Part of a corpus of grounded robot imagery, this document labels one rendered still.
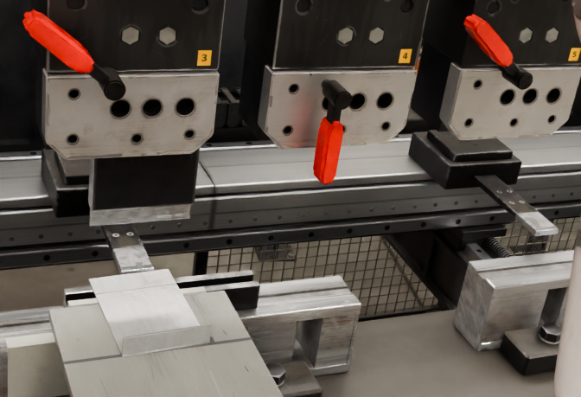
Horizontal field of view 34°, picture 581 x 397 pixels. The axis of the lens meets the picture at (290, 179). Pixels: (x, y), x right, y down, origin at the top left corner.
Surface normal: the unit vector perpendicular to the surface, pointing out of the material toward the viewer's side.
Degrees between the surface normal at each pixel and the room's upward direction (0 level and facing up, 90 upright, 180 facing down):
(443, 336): 0
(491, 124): 90
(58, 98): 90
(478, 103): 90
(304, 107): 90
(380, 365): 0
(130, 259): 0
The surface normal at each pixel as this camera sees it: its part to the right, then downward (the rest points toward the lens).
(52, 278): 0.13, -0.88
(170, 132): 0.37, 0.47
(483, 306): -0.92, 0.06
